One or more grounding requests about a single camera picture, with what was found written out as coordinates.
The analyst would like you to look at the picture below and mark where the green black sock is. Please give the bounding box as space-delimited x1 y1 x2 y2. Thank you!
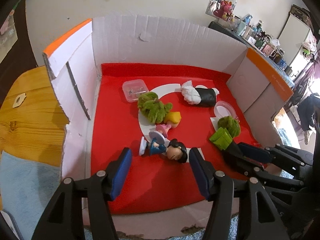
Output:
209 127 241 155

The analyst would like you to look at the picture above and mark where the green fuzzy scrunchie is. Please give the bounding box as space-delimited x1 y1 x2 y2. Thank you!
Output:
137 92 173 124
217 116 241 138

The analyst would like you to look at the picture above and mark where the black haired boy figurine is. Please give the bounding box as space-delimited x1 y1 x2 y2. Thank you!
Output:
139 137 188 164

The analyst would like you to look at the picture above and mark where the clear round plastic lid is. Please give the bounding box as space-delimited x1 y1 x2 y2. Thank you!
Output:
214 100 236 119

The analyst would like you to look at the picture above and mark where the blonde girl figurine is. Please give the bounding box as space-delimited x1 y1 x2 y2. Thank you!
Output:
149 112 182 144

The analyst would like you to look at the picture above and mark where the white black sock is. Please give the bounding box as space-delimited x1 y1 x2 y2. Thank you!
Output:
180 81 220 107

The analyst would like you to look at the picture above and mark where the small clear plastic box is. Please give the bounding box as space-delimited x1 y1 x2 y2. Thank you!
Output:
122 79 149 102

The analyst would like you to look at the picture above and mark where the red paper box liner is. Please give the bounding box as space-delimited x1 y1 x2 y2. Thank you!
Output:
89 62 262 215

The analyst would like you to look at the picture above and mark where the light blue towel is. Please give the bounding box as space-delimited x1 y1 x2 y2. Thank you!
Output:
0 127 302 240

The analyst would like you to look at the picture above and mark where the grey cloth side table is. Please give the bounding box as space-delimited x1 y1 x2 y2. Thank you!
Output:
208 21 295 90

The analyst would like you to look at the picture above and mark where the white cabinet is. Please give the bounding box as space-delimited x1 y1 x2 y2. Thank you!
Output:
278 5 317 79

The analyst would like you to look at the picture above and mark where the orange cardboard box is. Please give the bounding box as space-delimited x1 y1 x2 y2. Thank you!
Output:
43 14 293 215

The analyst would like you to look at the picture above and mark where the small wooden tag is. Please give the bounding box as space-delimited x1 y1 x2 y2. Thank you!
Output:
12 93 27 108

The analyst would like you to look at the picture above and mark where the dark brown door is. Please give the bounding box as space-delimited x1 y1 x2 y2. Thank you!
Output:
0 0 38 105

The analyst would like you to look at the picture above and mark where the red dragon plush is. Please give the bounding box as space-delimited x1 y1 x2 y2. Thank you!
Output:
213 0 233 21

